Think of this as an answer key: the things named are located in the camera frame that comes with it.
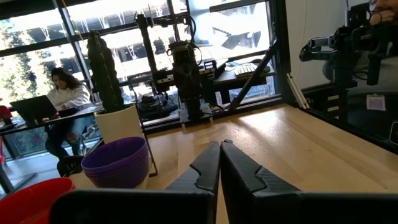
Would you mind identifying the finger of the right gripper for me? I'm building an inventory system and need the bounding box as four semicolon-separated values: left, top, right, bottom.
175;73;187;96
186;73;199;96

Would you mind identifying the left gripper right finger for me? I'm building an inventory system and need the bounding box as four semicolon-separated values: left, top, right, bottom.
220;139;398;224

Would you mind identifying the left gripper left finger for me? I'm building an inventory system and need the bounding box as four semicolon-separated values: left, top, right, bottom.
49;141;221;224

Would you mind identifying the red plastic mini bowl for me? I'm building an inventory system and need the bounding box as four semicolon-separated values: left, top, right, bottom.
0;177;76;224

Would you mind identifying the black side desk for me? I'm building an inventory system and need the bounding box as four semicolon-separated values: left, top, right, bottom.
213;58;277;106

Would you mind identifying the black boom stand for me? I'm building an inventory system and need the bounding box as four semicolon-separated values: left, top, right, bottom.
134;12;177;77

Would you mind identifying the white flat keyboard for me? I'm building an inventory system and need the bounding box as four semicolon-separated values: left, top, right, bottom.
233;62;261;77

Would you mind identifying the green columnar cactus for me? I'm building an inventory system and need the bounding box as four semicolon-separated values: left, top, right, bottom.
86;29;126;114

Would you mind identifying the black round seat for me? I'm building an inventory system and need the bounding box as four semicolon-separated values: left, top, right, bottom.
57;154;85;177

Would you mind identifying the person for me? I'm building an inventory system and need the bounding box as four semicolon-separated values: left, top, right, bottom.
45;67;95;158
322;46;398;139

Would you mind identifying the black laptop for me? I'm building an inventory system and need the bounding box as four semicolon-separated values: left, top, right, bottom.
9;95;59;121

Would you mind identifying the white paper tag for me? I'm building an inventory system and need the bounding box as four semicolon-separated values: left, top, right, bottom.
366;94;387;111

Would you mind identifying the red desk object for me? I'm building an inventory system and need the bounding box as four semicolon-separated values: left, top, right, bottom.
0;105;14;126

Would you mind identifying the person's hand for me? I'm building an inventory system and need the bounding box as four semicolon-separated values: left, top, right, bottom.
369;0;398;26

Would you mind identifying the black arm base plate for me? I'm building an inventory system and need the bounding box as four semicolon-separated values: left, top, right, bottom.
178;101;214;124

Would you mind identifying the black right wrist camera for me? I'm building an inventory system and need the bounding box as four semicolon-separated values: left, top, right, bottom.
169;41;194;59

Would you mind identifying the black aluminium rig frame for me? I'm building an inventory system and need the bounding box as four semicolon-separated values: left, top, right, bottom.
127;0;398;155

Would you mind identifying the silver aluminium bracket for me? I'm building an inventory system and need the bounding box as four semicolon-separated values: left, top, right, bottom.
285;73;310;110

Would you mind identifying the black window frame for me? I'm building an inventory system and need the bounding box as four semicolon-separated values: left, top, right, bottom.
0;0;280;158

